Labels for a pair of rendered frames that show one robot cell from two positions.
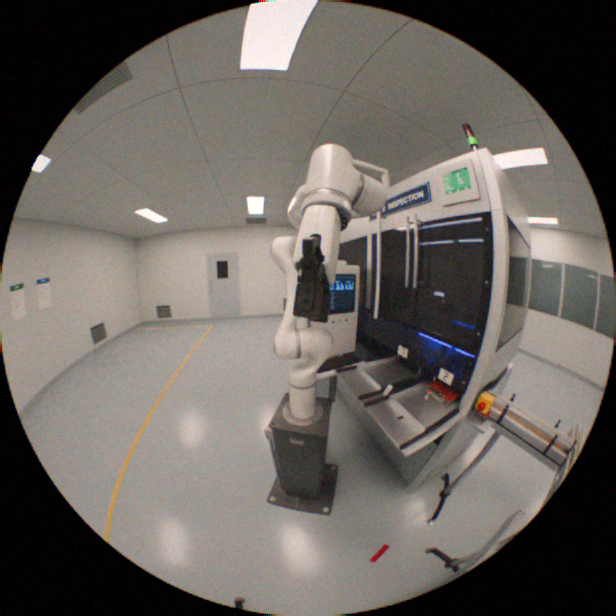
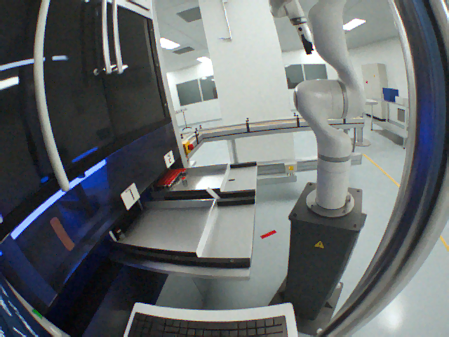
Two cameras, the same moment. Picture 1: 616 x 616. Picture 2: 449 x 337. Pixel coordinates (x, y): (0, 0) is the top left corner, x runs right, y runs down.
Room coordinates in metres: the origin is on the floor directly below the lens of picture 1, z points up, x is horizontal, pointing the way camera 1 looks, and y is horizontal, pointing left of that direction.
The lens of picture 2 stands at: (1.24, -0.05, 1.27)
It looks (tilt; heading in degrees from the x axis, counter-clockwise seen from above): 23 degrees down; 210
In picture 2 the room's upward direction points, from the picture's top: 11 degrees counter-clockwise
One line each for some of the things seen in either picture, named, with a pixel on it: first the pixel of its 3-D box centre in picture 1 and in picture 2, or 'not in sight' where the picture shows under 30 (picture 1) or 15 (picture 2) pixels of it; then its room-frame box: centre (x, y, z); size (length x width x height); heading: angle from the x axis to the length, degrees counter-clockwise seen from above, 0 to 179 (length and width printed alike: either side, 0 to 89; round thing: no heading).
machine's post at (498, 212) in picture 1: (476, 384); (175, 144); (0.47, -0.77, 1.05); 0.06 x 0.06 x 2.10; 15
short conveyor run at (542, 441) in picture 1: (528, 426); (182, 147); (0.14, -1.00, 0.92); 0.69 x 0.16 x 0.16; 15
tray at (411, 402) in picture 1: (428, 401); (191, 180); (0.59, -0.61, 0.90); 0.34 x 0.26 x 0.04; 105
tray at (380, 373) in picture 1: (389, 371); (163, 225); (0.92, -0.52, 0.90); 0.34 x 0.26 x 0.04; 105
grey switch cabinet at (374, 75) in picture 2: not in sight; (375, 91); (-5.94, 2.64, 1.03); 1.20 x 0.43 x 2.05; 15
